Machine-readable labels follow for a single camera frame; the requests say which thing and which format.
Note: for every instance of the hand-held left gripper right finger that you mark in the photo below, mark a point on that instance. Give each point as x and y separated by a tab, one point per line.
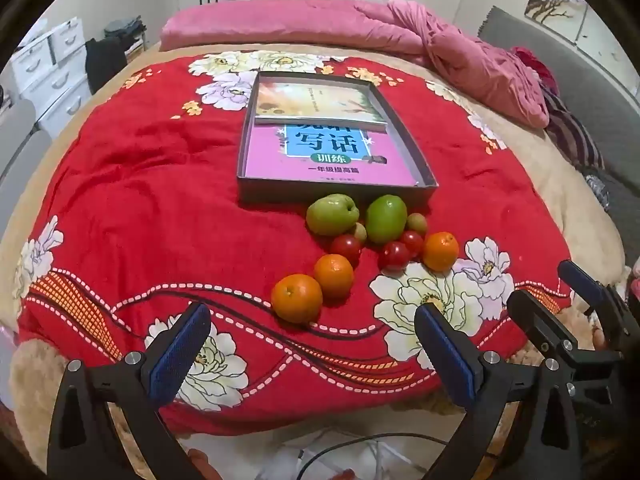
445	355

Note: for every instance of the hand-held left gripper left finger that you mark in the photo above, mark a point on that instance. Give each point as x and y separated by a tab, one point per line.
180	355

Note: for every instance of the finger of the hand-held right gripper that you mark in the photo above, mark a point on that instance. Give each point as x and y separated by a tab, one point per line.
532	317
582	277

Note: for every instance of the orange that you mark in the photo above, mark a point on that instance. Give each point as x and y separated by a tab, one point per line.
441	251
334	276
297	298

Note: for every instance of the red cherry tomato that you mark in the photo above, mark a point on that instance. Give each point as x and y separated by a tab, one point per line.
395	256
346	248
414	241

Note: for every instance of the small green jujube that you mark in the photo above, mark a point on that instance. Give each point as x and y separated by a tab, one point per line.
359	232
416	223

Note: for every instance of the smooth green fruit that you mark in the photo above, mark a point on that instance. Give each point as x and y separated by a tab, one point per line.
386	219

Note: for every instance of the green apple with dimple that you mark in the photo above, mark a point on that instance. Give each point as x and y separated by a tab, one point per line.
332	215

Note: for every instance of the grey cardboard box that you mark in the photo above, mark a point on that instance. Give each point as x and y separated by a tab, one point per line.
250	160

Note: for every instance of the striped cloth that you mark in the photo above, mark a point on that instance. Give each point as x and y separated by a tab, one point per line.
575	130

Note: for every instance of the red floral blanket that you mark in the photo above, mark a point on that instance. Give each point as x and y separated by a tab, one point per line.
150	210

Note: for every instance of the grey headboard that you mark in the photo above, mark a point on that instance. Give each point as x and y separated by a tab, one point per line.
590	100

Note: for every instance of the pink book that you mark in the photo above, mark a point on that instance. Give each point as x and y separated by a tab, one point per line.
270	160

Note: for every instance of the red pillow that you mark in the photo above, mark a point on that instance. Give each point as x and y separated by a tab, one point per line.
532	62

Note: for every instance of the pink duvet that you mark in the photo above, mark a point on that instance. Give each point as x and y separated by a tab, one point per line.
450	50

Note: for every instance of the yellow book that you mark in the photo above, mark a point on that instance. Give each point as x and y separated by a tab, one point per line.
320	102

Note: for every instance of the black bag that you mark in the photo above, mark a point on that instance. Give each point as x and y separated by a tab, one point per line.
105	62

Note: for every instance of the white drawer cabinet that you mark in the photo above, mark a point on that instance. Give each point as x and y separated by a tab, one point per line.
55	75

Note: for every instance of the dark clothes bundle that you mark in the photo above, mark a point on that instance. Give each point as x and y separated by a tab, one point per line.
125	29

